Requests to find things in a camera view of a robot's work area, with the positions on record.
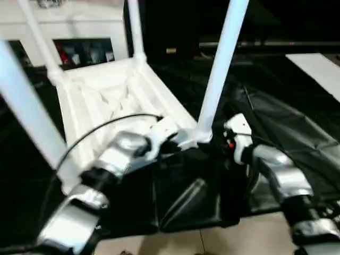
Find white plastic table leg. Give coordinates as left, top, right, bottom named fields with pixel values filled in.
left=17, top=0, right=64, bottom=78
left=195, top=0, right=250, bottom=141
left=0, top=39, right=80, bottom=192
left=127, top=0, right=148, bottom=63

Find white plastic table top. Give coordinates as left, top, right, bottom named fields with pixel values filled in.
left=47, top=57, right=213, bottom=196

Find black mat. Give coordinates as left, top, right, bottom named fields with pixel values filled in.
left=0, top=58, right=340, bottom=248

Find silver metal bar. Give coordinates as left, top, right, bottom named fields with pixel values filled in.
left=199, top=41, right=340, bottom=48

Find white flat board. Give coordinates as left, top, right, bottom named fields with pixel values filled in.
left=285, top=53, right=340, bottom=103

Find black case with yellow label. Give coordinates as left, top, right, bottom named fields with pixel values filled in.
left=124, top=0, right=213, bottom=59

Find red fire extinguisher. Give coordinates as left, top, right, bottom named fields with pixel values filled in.
left=57, top=44, right=69, bottom=64

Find white cabinet with windows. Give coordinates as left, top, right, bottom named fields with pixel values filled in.
left=0, top=0, right=131, bottom=70

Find small silver grey object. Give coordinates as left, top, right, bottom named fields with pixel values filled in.
left=37, top=0, right=64, bottom=9

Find black floor cables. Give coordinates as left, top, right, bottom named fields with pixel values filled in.
left=324, top=201, right=340, bottom=221

